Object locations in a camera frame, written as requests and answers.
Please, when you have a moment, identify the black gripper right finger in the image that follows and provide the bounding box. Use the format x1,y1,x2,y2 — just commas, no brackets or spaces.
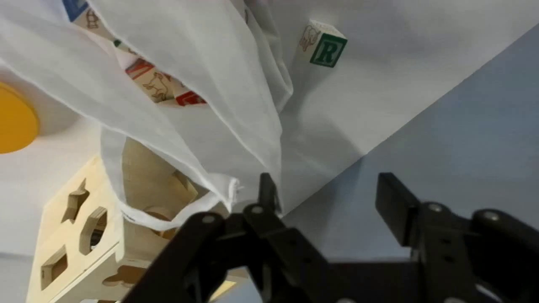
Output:
374,171,539,303

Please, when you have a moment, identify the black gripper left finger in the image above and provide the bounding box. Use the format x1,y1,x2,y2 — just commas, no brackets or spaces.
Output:
122,171,339,303

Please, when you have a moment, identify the white plastic bag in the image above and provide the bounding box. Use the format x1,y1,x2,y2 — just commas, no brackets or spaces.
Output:
0,0,295,232

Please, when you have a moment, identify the wooden shape sorter box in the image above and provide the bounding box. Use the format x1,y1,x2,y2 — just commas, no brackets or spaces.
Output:
24,138,250,303

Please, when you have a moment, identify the wooden alphabet block red print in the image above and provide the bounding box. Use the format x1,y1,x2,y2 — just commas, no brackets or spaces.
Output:
123,55,209,107

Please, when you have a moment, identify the yellow wooden disc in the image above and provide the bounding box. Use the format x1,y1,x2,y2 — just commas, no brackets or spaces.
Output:
0,80,42,154

